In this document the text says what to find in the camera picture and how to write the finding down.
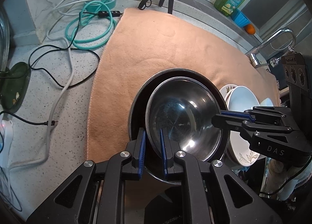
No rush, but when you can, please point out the white small bowl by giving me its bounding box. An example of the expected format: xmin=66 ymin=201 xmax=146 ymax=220
xmin=227 ymin=86 xmax=260 ymax=112

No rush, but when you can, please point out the red steel bowl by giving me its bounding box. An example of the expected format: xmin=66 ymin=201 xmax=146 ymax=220
xmin=128 ymin=68 xmax=230 ymax=185

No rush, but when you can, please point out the white plate gold floral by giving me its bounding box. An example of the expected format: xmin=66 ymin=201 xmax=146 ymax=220
xmin=220 ymin=84 xmax=260 ymax=167

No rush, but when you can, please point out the large stainless steel bowl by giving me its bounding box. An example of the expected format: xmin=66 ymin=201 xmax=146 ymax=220
xmin=145 ymin=76 xmax=222 ymax=161

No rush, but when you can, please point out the chrome kitchen faucet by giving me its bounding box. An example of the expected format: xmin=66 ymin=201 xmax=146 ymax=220
xmin=246 ymin=27 xmax=297 ymax=69

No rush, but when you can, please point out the gloved right hand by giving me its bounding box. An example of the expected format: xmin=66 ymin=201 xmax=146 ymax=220
xmin=262 ymin=159 xmax=311 ymax=201

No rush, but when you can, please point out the orange fruit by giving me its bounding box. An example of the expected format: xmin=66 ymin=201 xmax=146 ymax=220
xmin=244 ymin=24 xmax=256 ymax=35

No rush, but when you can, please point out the blue cup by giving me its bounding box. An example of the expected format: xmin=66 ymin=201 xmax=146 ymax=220
xmin=230 ymin=9 xmax=250 ymax=27

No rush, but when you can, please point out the orange cloth mat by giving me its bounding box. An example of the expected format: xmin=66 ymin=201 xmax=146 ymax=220
xmin=86 ymin=8 xmax=280 ymax=162

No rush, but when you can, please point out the dark green dish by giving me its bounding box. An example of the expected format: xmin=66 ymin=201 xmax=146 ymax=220
xmin=1 ymin=62 xmax=31 ymax=113

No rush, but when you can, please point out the teal round power strip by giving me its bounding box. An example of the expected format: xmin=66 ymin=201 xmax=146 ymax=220
xmin=85 ymin=0 xmax=117 ymax=13

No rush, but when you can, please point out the steel pot lid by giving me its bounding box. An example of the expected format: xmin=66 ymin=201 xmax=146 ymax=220
xmin=0 ymin=6 xmax=10 ymax=71

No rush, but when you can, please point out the white cable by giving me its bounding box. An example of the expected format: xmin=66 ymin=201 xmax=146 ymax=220
xmin=0 ymin=0 xmax=103 ymax=212

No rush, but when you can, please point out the black cable with controller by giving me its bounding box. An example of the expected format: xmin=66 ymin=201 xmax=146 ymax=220
xmin=0 ymin=10 xmax=123 ymax=127

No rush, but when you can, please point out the teal cable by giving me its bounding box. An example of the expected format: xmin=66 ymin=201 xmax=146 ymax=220
xmin=66 ymin=0 xmax=136 ymax=50

